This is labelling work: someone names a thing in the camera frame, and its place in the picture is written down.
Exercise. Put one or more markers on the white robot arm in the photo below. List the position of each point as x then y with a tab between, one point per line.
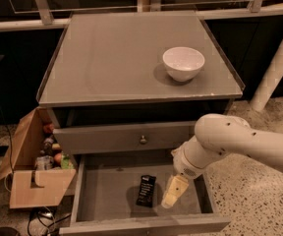
218	135

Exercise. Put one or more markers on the metal drawer knob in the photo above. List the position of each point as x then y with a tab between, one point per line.
143	140

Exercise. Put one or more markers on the metal window railing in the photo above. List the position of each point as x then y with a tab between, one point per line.
141	4

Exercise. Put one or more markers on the green packet in box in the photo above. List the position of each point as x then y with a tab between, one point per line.
66	162

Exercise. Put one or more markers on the clear jar in box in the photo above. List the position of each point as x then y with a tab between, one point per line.
44	162

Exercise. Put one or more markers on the grey open middle drawer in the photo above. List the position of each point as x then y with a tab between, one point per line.
107	190

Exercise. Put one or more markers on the grey drawer cabinet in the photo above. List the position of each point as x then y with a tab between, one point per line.
109	71

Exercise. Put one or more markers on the cardboard box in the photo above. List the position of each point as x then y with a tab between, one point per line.
30	187

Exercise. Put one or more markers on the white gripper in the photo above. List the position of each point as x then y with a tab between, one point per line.
185	165

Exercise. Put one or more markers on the grey top drawer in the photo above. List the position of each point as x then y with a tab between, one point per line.
113	138

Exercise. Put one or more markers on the black rxbar chocolate wrapper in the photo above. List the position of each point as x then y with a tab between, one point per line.
146	191

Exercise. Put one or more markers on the red apple in box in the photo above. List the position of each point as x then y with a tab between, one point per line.
57	158

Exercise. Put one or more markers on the white ceramic bowl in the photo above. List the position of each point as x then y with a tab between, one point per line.
182	63

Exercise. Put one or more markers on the dark bottle in box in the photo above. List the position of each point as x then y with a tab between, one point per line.
47	145

